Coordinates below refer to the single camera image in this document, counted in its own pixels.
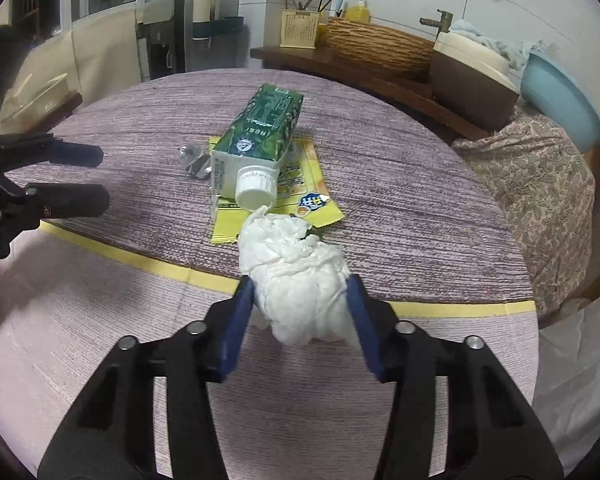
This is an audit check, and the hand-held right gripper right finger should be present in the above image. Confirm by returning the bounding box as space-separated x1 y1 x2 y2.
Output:
345 274 566 480

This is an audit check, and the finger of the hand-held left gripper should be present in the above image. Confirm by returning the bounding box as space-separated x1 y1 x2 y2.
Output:
0 133 104 168
2 183 111 221

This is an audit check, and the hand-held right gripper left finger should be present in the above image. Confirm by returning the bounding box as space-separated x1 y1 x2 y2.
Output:
37 275 256 480

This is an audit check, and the white tissue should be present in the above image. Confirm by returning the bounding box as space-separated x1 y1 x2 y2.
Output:
238 212 353 346

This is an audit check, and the beige cloth cover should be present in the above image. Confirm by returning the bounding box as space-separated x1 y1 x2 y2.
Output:
0 10 141 131

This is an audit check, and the pink tablecloth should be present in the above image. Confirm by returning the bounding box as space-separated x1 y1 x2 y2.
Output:
0 220 540 480

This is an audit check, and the grey striped tablecloth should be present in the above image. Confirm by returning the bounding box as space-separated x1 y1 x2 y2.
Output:
5 67 516 306

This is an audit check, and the yellow snack wrapper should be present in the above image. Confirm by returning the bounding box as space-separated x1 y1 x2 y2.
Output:
209 135 345 245

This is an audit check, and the water dispenser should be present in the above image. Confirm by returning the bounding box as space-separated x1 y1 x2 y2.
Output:
135 0 251 81

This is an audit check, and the green drink carton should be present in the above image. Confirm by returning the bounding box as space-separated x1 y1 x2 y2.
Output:
211 84 303 211

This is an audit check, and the paper roll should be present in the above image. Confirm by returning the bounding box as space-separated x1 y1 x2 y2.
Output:
194 0 221 23

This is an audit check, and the floral cloth cover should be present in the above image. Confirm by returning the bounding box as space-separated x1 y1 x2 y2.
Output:
450 110 597 316

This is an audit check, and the white cloth cover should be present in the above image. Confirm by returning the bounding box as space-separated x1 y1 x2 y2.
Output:
532 295 600 461

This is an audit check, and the dark wooden counter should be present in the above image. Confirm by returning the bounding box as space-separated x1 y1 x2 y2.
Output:
250 45 491 143

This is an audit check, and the beige chopstick holder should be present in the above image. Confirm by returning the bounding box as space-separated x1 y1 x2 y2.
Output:
280 8 321 50

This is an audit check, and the brown sink with cream rim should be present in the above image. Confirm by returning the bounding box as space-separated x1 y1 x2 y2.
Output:
427 32 522 131

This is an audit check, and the wicker basket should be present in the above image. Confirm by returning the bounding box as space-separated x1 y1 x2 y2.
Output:
325 16 436 73

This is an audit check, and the blue plastic basin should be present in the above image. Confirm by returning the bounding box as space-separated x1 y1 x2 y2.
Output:
520 50 600 153

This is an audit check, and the grey towel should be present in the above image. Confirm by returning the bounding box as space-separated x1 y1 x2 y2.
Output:
450 19 543 71

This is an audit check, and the yellow soap pump bottle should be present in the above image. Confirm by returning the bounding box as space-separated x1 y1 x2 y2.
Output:
345 0 371 23

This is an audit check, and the bronze faucet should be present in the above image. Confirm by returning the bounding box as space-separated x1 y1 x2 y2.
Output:
419 9 453 41

